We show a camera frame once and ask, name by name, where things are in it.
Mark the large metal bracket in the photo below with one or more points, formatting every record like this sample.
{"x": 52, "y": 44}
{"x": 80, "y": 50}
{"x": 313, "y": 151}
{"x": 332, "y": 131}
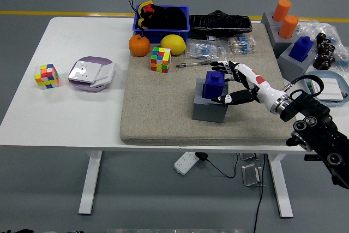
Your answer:
{"x": 252, "y": 175}

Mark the dark brown knobs cluster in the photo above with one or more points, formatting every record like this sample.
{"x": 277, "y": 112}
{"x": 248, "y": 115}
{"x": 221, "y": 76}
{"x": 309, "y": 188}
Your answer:
{"x": 324, "y": 53}

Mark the clear ballpoint pen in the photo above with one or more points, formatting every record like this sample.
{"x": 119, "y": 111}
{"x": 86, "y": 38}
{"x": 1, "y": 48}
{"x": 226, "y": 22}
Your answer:
{"x": 196, "y": 64}

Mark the orange cylinder seal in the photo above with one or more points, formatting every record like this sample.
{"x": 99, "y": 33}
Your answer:
{"x": 281, "y": 10}
{"x": 287, "y": 27}

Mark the light blue plate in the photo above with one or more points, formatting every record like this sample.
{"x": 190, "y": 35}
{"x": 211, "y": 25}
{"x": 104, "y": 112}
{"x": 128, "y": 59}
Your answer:
{"x": 332, "y": 74}

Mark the clear plastic bag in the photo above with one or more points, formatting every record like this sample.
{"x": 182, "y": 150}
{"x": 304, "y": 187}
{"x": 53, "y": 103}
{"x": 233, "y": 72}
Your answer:
{"x": 339, "y": 39}

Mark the bag of blue resistors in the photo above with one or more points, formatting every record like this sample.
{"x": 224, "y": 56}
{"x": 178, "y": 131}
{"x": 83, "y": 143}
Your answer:
{"x": 204, "y": 50}

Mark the blue square seal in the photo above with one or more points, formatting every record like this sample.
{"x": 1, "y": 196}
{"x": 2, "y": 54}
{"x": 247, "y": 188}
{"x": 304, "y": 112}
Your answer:
{"x": 300, "y": 48}
{"x": 212, "y": 85}

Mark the white table leg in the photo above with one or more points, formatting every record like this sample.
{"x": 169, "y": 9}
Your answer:
{"x": 91, "y": 181}
{"x": 280, "y": 189}

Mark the large colourful puzzle cube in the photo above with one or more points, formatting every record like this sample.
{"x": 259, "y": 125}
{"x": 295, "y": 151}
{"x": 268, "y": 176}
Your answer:
{"x": 161, "y": 59}

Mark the grey-brown mat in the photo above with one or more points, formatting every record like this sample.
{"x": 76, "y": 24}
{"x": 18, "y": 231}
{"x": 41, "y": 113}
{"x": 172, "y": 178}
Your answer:
{"x": 163, "y": 107}

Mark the black wrapped rear-view mirror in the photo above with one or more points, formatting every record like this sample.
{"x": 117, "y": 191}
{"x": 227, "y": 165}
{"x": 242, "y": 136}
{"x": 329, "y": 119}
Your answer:
{"x": 218, "y": 24}

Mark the small metal bracket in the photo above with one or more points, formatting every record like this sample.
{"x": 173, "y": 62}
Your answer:
{"x": 249, "y": 157}

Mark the yellow lemon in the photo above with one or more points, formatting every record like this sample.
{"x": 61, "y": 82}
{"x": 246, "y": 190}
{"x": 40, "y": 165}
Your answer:
{"x": 173, "y": 44}

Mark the white wall socket panel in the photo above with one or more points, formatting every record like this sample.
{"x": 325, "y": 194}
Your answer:
{"x": 83, "y": 71}

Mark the orange fruit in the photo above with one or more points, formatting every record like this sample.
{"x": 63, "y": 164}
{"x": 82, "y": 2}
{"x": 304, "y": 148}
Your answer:
{"x": 139, "y": 46}

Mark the black table control panel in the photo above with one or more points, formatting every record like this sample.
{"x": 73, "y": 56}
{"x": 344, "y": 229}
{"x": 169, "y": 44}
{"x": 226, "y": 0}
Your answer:
{"x": 310, "y": 158}

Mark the grey round seal holder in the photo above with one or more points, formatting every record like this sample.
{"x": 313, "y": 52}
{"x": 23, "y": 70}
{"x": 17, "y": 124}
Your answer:
{"x": 280, "y": 46}
{"x": 267, "y": 20}

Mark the white switch panel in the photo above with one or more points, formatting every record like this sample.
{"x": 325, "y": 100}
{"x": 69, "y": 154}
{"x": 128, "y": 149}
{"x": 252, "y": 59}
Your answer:
{"x": 332, "y": 88}
{"x": 105, "y": 73}

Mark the white power strip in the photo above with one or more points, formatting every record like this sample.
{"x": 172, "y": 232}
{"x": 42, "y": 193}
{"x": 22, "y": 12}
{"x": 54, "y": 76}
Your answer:
{"x": 185, "y": 163}

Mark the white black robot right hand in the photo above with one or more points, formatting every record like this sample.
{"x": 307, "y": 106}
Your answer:
{"x": 264, "y": 91}

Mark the small colourful puzzle cube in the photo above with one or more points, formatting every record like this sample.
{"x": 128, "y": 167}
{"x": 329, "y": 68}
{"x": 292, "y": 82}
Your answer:
{"x": 46, "y": 76}

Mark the blue plastic bin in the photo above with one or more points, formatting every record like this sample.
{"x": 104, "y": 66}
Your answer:
{"x": 169, "y": 36}

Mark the grey square seal holder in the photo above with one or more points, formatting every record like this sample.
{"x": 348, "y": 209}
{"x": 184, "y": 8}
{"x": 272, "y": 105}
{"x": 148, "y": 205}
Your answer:
{"x": 207, "y": 111}
{"x": 293, "y": 69}

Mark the bag of tan resistors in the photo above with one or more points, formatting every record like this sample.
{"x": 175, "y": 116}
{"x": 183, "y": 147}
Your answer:
{"x": 241, "y": 44}

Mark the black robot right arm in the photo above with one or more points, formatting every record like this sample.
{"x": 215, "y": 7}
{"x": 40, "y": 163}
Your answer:
{"x": 321, "y": 129}

